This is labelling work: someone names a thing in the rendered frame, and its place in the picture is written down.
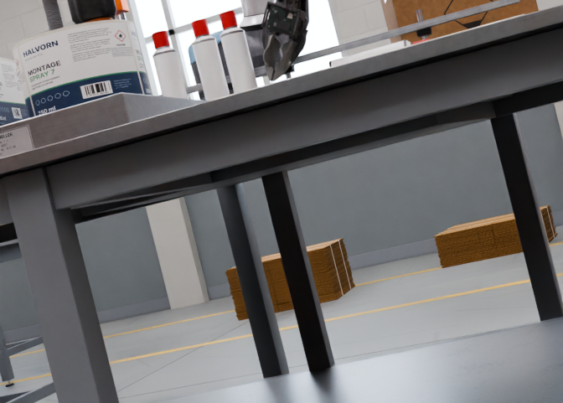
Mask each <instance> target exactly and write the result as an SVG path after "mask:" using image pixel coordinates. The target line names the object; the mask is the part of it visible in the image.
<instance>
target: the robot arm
mask: <svg viewBox="0 0 563 403"><path fill-rule="evenodd" d="M240 3H241V7H242V12H243V16H244V17H243V19H242V21H241V22H240V24H239V27H240V28H241V29H243V30H245V37H246V41H247V44H248V48H249V51H250V55H251V61H252V64H253V68H258V67H261V66H265V68H266V73H264V74H260V75H256V78H260V77H263V76H268V79H269V80H270V81H276V80H278V79H279V78H280V77H281V76H282V75H283V74H284V73H285V72H286V71H287V70H288V68H289V67H290V66H291V65H292V63H293V62H294V61H295V60H296V58H297V57H298V55H299V54H300V53H301V52H302V50H303V49H304V47H305V44H306V41H307V33H308V30H307V26H308V25H309V22H310V18H309V0H240ZM223 32H224V30H220V31H218V32H215V33H212V34H210V36H212V37H214V38H216V42H217V45H218V49H219V52H220V58H221V62H222V65H223V69H224V72H225V76H228V75H230V73H229V70H228V66H227V63H226V59H225V53H224V50H223V46H222V43H221V39H220V35H221V34H222V33H223ZM281 48H282V57H281V55H280V51H279V49H281ZM188 53H189V60H190V63H189V64H190V65H191V68H192V71H193V74H194V80H195V84H196V85H197V84H200V83H201V79H200V76H199V70H198V66H197V63H196V59H195V56H194V50H193V46H192V44H191V45H190V46H189V48H188ZM277 61H279V62H278V67H277V69H276V70H275V63H276V62H277Z"/></svg>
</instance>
